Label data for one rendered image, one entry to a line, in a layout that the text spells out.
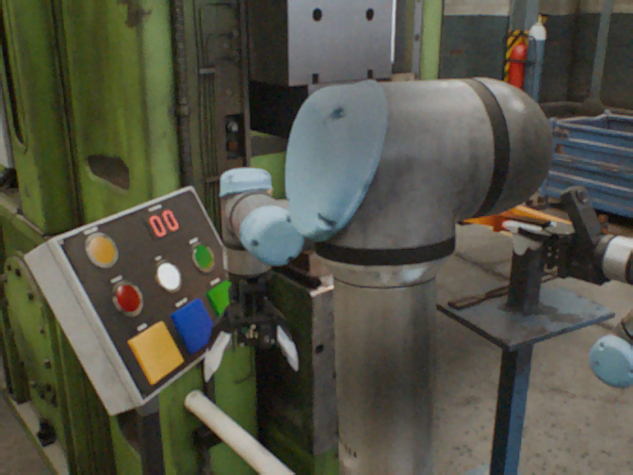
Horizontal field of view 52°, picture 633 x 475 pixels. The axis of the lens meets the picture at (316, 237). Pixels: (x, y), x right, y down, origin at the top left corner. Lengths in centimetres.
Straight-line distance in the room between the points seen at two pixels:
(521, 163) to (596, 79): 1016
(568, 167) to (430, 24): 368
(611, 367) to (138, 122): 98
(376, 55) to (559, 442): 169
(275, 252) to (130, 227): 34
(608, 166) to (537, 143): 472
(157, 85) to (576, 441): 201
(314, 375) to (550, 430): 137
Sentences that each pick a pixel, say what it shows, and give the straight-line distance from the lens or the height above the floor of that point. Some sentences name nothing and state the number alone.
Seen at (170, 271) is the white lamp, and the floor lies 110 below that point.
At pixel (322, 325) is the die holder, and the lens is 152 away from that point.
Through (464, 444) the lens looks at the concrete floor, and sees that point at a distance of 258.
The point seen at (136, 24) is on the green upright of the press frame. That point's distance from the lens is 137.
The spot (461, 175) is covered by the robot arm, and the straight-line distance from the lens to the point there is 49.
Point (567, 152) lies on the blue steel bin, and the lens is 544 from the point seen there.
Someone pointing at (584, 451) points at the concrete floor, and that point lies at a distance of 267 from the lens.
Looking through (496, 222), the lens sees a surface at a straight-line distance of 130.
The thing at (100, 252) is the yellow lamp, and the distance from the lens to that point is 105.
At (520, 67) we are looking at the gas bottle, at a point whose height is 83.
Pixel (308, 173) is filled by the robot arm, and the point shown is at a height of 140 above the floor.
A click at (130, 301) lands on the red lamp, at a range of 106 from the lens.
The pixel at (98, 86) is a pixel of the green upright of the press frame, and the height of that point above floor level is 134.
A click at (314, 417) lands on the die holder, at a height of 58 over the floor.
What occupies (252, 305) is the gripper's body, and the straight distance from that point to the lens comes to 99.
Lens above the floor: 151
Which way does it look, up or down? 19 degrees down
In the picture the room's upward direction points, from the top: straight up
